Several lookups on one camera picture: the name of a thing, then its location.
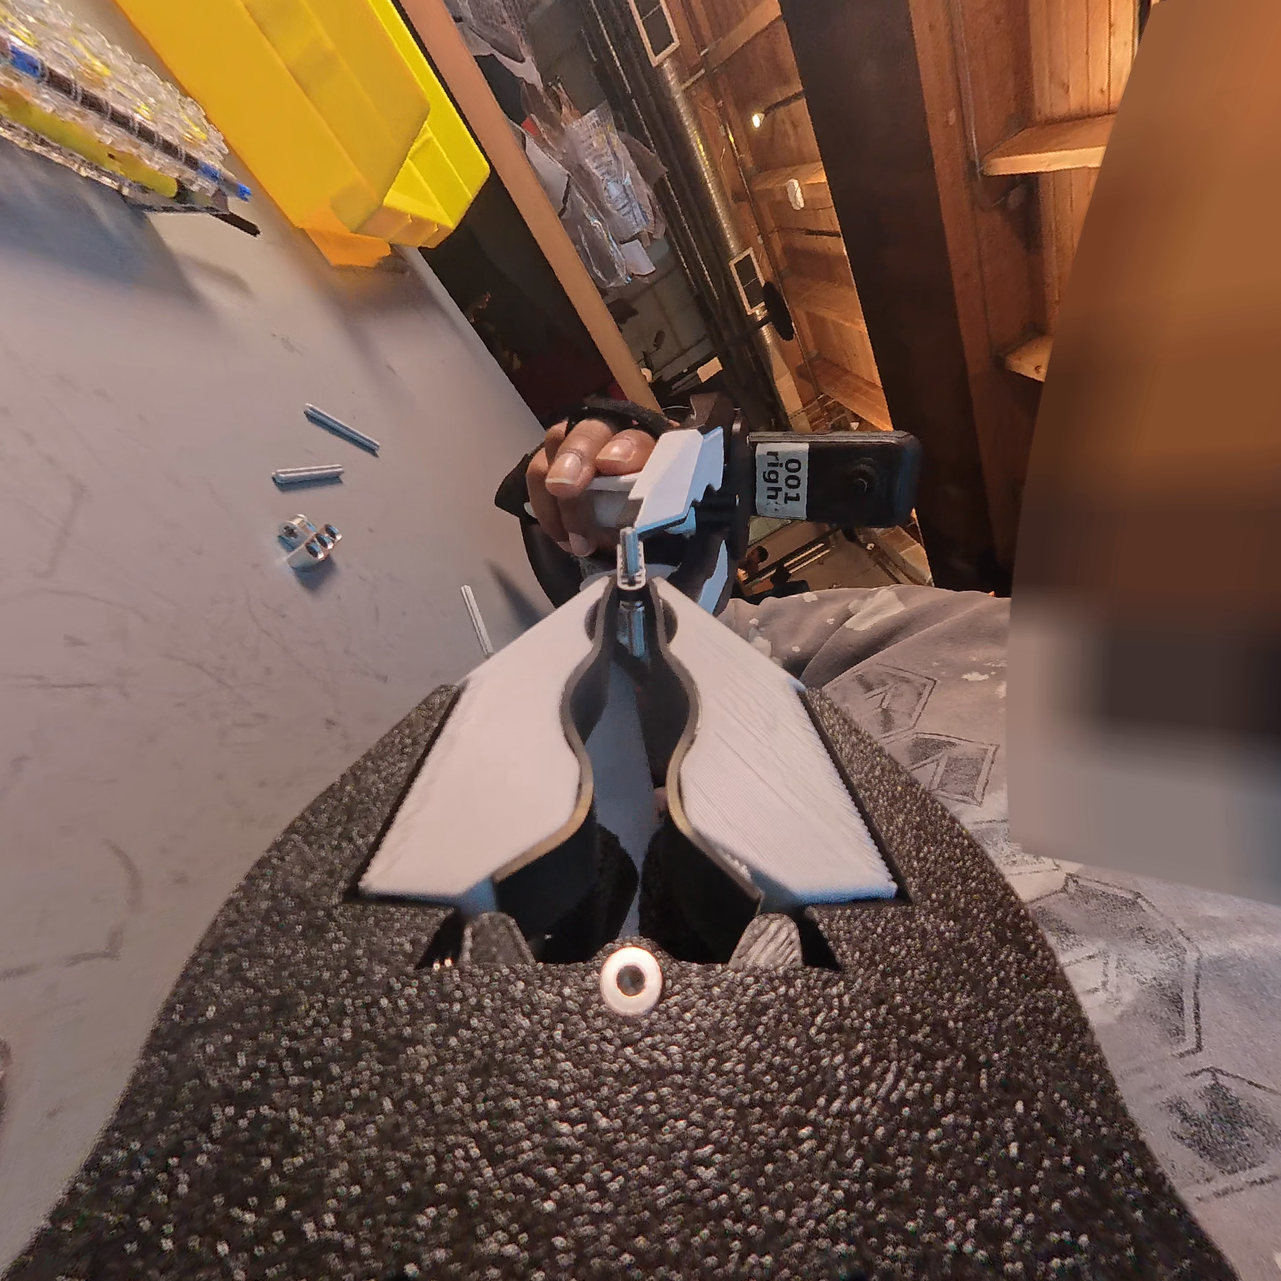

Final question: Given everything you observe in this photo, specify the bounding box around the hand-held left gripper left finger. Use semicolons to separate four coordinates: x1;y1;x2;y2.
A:
358;576;643;963

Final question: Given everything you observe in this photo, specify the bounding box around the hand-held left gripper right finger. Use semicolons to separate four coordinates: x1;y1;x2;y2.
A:
644;577;899;969

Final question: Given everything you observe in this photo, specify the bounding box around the grey twin axle assembly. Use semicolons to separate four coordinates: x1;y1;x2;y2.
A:
615;527;652;657

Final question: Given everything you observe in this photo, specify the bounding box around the grey three-hole pin connector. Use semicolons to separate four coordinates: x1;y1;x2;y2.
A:
278;512;344;571

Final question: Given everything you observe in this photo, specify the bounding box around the grey desk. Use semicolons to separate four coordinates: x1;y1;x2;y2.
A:
0;140;608;1252

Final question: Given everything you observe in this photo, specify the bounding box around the person's right hand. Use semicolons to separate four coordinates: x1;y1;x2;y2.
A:
524;411;658;559

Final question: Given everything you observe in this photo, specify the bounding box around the heap of clear plastic bags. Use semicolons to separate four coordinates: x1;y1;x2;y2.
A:
516;94;675;294

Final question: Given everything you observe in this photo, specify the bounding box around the yellow plastic parts bin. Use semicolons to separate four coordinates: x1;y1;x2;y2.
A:
385;54;492;250
115;0;432;266

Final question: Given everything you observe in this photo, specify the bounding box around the partly built toy model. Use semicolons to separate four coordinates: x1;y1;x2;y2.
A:
0;0;263;237

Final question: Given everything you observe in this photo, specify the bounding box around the metal ventilation duct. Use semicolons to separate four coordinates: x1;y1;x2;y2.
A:
626;0;807;427

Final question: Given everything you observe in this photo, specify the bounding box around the long wooden rail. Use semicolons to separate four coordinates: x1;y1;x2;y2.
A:
396;0;664;411

